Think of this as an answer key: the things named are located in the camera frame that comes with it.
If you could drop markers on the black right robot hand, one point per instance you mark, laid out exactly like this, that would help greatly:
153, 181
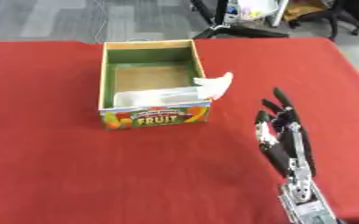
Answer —
280, 151

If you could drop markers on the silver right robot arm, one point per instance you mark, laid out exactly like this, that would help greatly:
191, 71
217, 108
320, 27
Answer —
306, 201

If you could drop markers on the cardboard box with green inside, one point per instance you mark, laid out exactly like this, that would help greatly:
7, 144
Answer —
154, 118

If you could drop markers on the black tripod stand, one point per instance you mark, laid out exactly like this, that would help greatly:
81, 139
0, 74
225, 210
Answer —
228, 29

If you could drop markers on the white board with prints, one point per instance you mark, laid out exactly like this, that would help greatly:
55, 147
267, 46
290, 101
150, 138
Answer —
251, 10

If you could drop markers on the black chair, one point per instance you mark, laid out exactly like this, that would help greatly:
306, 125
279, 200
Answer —
336, 14

